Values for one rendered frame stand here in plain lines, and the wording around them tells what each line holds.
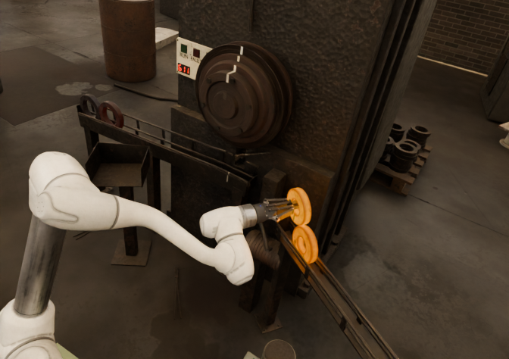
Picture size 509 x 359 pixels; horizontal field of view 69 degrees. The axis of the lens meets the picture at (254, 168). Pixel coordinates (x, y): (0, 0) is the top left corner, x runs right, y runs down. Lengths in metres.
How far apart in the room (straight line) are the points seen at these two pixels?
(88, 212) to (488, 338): 2.25
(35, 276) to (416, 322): 1.96
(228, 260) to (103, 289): 1.14
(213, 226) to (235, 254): 0.14
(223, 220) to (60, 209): 0.57
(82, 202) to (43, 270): 0.37
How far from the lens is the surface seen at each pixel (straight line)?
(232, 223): 1.36
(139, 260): 2.38
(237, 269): 1.31
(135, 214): 1.13
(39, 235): 1.27
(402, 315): 2.46
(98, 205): 1.05
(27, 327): 1.47
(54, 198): 1.03
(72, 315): 2.24
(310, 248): 1.49
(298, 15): 1.60
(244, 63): 1.56
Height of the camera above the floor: 1.81
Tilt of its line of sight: 35 degrees down
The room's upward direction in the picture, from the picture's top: 9 degrees clockwise
